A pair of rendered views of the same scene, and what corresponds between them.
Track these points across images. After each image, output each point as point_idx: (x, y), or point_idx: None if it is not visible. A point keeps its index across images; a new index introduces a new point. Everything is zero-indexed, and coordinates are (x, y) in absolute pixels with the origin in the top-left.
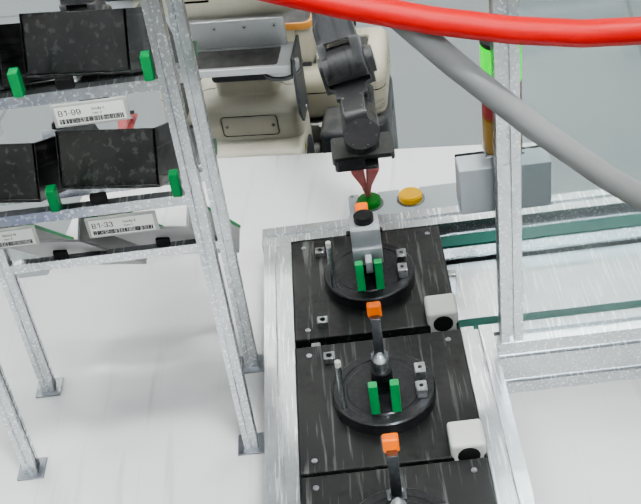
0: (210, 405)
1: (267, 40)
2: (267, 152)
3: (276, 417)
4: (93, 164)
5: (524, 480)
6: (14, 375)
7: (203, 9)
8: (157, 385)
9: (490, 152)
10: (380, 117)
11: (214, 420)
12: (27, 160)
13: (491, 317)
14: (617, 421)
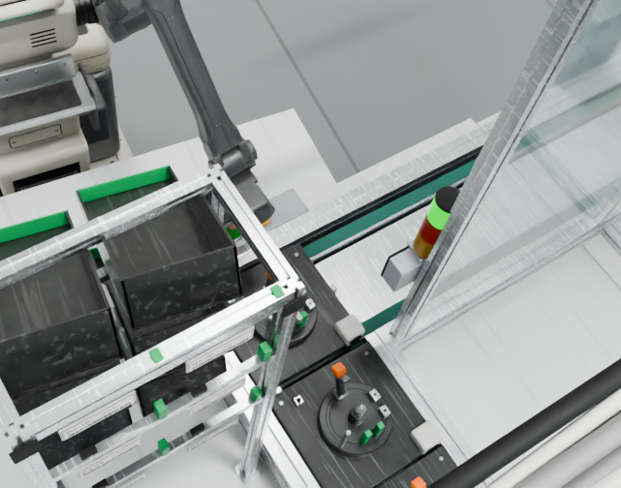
0: (195, 448)
1: (57, 76)
2: (57, 155)
3: (288, 466)
4: (172, 397)
5: (469, 451)
6: (8, 484)
7: None
8: (140, 446)
9: (424, 258)
10: (106, 71)
11: (206, 461)
12: (123, 422)
13: (375, 317)
14: (464, 357)
